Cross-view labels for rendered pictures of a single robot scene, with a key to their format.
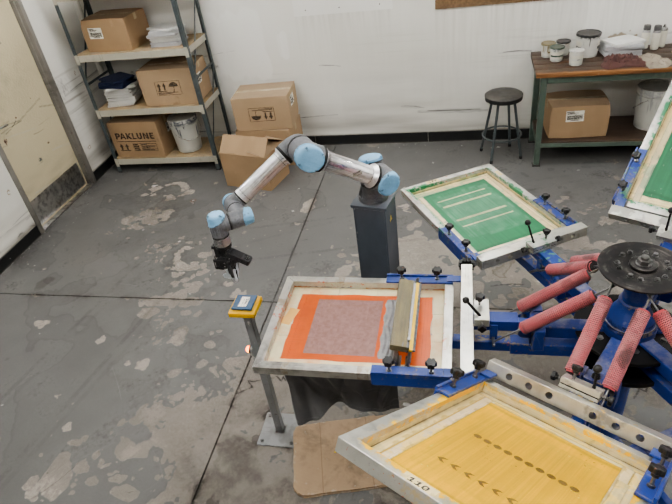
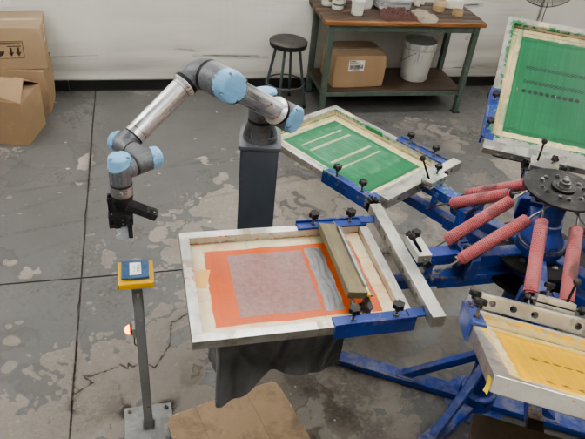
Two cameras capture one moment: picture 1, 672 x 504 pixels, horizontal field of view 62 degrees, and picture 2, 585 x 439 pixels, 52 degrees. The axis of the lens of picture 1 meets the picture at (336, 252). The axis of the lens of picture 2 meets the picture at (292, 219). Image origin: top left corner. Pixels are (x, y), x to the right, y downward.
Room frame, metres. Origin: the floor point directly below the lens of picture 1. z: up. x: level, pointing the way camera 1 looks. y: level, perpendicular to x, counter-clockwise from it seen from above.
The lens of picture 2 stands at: (0.33, 0.87, 2.49)
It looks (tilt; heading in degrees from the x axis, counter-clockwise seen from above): 36 degrees down; 328
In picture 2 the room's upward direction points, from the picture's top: 6 degrees clockwise
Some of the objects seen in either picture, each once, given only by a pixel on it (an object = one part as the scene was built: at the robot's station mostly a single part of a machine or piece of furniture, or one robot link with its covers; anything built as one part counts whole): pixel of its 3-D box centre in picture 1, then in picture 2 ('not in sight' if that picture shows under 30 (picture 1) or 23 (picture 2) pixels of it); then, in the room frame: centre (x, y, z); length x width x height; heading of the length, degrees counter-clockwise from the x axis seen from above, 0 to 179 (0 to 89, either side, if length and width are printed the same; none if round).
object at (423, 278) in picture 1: (419, 283); (330, 227); (1.99, -0.36, 0.98); 0.30 x 0.05 x 0.07; 75
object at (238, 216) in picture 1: (239, 216); (142, 158); (2.10, 0.39, 1.40); 0.11 x 0.11 x 0.08; 18
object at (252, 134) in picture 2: (372, 188); (260, 127); (2.43, -0.23, 1.25); 0.15 x 0.15 x 0.10
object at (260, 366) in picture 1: (359, 323); (289, 276); (1.78, -0.05, 0.97); 0.79 x 0.58 x 0.04; 75
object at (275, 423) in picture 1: (264, 372); (143, 356); (2.05, 0.46, 0.48); 0.22 x 0.22 x 0.96; 75
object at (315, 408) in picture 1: (344, 396); (282, 361); (1.60, 0.05, 0.74); 0.46 x 0.04 x 0.42; 75
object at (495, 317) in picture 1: (495, 321); (428, 256); (1.63, -0.60, 1.02); 0.17 x 0.06 x 0.05; 75
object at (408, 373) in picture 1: (410, 376); (373, 322); (1.45, -0.21, 0.98); 0.30 x 0.05 x 0.07; 75
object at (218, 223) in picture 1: (218, 224); (120, 169); (2.06, 0.48, 1.40); 0.09 x 0.08 x 0.11; 108
